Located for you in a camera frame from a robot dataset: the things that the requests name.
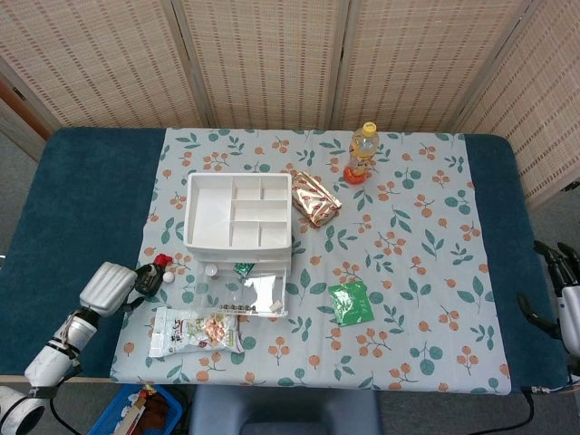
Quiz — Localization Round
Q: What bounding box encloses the orange iced tea bottle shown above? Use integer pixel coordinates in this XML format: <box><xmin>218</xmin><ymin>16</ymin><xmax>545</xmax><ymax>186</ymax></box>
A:
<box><xmin>343</xmin><ymin>121</ymin><xmax>381</xmax><ymax>185</ymax></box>

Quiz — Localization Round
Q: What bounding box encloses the brown wooden door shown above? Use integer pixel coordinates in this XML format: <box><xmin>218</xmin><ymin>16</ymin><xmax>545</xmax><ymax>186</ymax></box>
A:
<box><xmin>0</xmin><ymin>74</ymin><xmax>53</xmax><ymax>141</ymax></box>

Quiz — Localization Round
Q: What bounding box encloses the clear drawer with beaded handle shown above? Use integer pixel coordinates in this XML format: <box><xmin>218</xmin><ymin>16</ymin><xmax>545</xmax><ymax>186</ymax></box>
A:
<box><xmin>197</xmin><ymin>261</ymin><xmax>290</xmax><ymax>318</ymax></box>

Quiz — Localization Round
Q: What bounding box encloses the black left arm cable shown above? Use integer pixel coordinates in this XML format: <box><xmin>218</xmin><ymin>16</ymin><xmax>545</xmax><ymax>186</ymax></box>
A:
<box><xmin>47</xmin><ymin>362</ymin><xmax>85</xmax><ymax>435</ymax></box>

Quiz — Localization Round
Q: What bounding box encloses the white plastic drawer organizer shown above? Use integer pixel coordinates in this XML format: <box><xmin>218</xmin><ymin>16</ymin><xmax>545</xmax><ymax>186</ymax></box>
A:
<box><xmin>183</xmin><ymin>170</ymin><xmax>294</xmax><ymax>276</ymax></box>

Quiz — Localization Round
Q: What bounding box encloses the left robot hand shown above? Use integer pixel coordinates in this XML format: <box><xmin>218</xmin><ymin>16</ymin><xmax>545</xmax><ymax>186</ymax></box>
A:
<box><xmin>79</xmin><ymin>261</ymin><xmax>149</xmax><ymax>316</ymax></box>

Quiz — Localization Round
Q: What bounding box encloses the floral leaf print tablecloth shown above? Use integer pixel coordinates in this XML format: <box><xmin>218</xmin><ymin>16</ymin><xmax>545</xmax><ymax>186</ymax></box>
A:
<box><xmin>110</xmin><ymin>128</ymin><xmax>513</xmax><ymax>393</ymax></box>

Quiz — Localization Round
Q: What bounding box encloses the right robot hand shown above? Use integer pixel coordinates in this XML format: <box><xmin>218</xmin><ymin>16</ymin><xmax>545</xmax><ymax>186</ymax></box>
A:
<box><xmin>518</xmin><ymin>240</ymin><xmax>580</xmax><ymax>354</ymax></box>

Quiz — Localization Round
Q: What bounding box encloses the green tea sachet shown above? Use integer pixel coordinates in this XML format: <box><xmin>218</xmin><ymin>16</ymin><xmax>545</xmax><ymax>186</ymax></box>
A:
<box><xmin>327</xmin><ymin>280</ymin><xmax>375</xmax><ymax>327</ymax></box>

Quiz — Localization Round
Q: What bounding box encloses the teal blue table cover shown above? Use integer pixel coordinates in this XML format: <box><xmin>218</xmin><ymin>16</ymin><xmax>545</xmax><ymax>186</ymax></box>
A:
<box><xmin>0</xmin><ymin>126</ymin><xmax>570</xmax><ymax>386</ymax></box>

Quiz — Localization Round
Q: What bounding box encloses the blue-grey chair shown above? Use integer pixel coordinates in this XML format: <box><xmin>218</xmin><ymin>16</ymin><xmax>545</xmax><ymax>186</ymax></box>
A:
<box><xmin>188</xmin><ymin>384</ymin><xmax>382</xmax><ymax>435</ymax></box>

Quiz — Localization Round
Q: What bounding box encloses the woven bamboo folding screen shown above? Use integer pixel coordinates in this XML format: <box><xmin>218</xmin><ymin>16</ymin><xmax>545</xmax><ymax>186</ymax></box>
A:
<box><xmin>0</xmin><ymin>0</ymin><xmax>580</xmax><ymax>214</ymax></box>

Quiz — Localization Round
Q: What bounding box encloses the blue plastic basket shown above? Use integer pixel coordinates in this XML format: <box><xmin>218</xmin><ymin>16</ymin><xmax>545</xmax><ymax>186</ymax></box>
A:
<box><xmin>88</xmin><ymin>384</ymin><xmax>185</xmax><ymax>435</ymax></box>

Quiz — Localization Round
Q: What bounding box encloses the black ink bottle red cap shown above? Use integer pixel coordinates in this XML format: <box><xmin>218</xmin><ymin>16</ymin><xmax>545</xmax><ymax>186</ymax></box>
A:
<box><xmin>134</xmin><ymin>253</ymin><xmax>172</xmax><ymax>298</ymax></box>

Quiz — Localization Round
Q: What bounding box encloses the black power cable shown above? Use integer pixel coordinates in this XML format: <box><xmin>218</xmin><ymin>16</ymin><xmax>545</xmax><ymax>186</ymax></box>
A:
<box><xmin>520</xmin><ymin>389</ymin><xmax>537</xmax><ymax>435</ymax></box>

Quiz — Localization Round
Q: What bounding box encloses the white nut snack bag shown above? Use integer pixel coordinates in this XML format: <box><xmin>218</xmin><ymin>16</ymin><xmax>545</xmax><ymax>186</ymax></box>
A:
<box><xmin>148</xmin><ymin>306</ymin><xmax>246</xmax><ymax>359</ymax></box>

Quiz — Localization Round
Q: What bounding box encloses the gold foil snack packet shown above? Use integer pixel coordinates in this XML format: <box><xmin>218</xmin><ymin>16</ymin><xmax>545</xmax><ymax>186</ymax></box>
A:
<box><xmin>289</xmin><ymin>170</ymin><xmax>343</xmax><ymax>227</ymax></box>

